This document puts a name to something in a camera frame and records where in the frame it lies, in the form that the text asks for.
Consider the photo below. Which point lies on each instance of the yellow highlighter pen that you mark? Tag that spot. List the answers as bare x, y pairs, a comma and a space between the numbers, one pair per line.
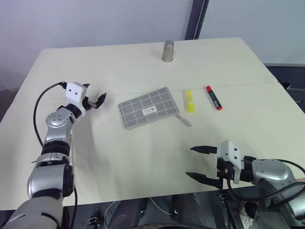
189, 101

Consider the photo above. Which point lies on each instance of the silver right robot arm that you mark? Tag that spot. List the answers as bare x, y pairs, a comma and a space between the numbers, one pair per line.
269, 169

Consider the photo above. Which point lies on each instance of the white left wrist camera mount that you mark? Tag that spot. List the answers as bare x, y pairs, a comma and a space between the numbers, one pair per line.
74, 91

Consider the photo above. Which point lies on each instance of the dark vertical post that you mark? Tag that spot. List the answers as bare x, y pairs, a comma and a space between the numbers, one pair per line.
196, 19

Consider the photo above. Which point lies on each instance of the grey checked pencil pouch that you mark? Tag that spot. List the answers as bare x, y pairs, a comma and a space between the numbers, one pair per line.
147, 107

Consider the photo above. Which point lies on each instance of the red and black marker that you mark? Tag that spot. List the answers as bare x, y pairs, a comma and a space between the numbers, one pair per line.
214, 98

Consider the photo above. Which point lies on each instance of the grey mesh fabric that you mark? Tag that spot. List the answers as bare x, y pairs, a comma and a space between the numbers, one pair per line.
264, 215

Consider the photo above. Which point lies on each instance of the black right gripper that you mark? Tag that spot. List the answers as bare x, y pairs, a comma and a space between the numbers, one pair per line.
225, 168

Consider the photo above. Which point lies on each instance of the silver metal cup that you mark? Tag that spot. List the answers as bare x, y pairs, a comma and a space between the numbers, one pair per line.
168, 51

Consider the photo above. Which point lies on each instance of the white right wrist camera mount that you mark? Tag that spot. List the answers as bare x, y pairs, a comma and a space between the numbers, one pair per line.
229, 152

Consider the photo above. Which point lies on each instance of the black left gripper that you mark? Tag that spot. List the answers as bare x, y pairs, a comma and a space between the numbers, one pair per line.
88, 103

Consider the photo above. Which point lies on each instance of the cream tablecloth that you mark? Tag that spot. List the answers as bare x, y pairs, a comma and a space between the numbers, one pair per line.
143, 155

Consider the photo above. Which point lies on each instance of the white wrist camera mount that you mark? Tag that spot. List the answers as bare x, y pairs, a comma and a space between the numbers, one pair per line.
74, 91
229, 152

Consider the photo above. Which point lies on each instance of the small black clip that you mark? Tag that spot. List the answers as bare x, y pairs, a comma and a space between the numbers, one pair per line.
93, 220

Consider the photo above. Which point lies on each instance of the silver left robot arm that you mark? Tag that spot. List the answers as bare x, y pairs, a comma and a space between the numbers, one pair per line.
50, 176

